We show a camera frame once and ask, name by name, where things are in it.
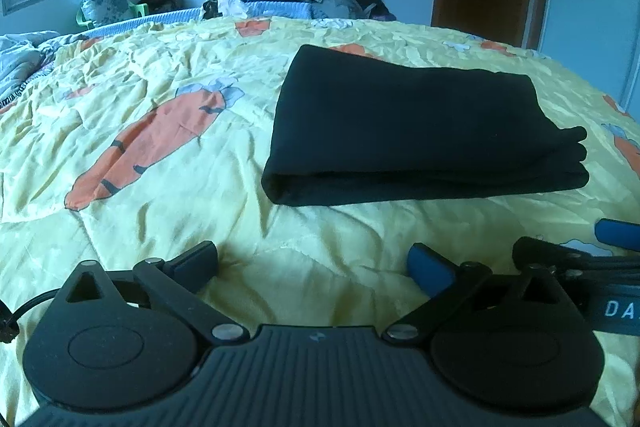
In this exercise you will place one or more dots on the yellow carrot-print quilt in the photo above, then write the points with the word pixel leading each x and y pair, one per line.
pixel 150 207

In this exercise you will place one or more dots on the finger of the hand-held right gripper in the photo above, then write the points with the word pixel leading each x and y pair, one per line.
pixel 545 252
pixel 620 234

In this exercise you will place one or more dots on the black pants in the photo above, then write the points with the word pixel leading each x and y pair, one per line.
pixel 400 122

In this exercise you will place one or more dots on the blue bed sheet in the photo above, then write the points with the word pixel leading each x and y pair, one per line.
pixel 170 16

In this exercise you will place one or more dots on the green plastic chair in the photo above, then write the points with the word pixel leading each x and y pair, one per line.
pixel 138 10

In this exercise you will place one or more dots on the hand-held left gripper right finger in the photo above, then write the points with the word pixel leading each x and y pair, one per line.
pixel 430 269

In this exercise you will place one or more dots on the grey rumpled duvet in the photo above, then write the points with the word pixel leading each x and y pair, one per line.
pixel 22 57

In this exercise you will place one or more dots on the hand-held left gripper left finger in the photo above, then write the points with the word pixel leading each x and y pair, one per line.
pixel 195 264

